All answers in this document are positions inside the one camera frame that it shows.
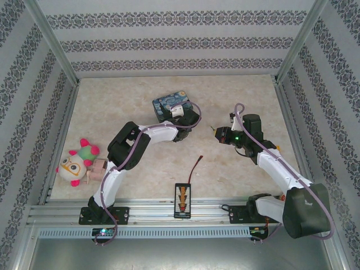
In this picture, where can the starry night tin box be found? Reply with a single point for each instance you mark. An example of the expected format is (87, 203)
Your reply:
(166, 101)

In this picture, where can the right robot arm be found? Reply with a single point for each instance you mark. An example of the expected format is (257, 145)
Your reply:
(303, 213)

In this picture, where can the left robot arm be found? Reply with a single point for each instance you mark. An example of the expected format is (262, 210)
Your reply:
(126, 146)

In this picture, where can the black power distribution board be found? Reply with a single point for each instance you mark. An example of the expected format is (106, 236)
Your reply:
(182, 201)

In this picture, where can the pink toy block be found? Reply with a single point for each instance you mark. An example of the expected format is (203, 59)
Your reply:
(97, 168)

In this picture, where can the right controller board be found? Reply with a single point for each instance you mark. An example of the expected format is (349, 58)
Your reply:
(258, 232)

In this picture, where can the controller board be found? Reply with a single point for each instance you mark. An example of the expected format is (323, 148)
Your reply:
(103, 232)
(258, 232)

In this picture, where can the plush toy with glasses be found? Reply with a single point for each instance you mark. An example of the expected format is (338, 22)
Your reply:
(70, 168)

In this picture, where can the grey metal sheet tray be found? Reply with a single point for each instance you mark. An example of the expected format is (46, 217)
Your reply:
(180, 254)

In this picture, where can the left controller board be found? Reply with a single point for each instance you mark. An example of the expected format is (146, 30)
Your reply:
(103, 232)

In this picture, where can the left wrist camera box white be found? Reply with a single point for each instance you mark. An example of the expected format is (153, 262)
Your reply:
(177, 112)

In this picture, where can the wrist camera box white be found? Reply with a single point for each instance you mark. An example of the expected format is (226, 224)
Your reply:
(234, 123)
(177, 112)

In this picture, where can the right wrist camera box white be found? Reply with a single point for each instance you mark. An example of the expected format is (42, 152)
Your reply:
(234, 123)

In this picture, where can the aluminium side rail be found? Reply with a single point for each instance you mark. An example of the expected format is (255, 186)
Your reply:
(60, 118)
(292, 112)

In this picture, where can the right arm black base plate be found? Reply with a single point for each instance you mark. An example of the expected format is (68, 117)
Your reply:
(239, 215)

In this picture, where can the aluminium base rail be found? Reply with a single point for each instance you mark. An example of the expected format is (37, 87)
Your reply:
(157, 209)

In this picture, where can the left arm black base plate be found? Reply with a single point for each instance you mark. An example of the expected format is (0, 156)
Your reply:
(121, 215)

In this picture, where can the aluminium corner post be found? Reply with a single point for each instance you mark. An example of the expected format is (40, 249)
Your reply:
(50, 39)
(302, 36)

